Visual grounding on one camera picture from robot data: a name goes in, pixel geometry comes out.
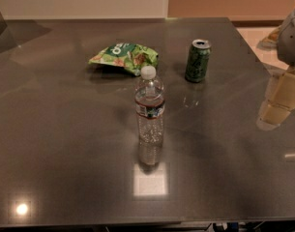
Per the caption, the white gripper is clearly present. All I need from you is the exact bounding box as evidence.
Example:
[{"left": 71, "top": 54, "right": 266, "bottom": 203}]
[{"left": 256, "top": 8, "right": 295, "bottom": 131}]

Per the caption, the green soda can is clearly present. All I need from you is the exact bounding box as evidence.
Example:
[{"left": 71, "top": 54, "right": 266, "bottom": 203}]
[{"left": 185, "top": 39, "right": 211, "bottom": 83}]

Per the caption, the clear plastic water bottle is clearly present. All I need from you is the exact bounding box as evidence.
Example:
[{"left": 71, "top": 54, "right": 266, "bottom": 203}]
[{"left": 134, "top": 66, "right": 165, "bottom": 165}]

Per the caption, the green chip bag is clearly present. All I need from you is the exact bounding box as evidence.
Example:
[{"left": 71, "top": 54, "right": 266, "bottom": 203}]
[{"left": 89, "top": 43, "right": 159, "bottom": 76}]

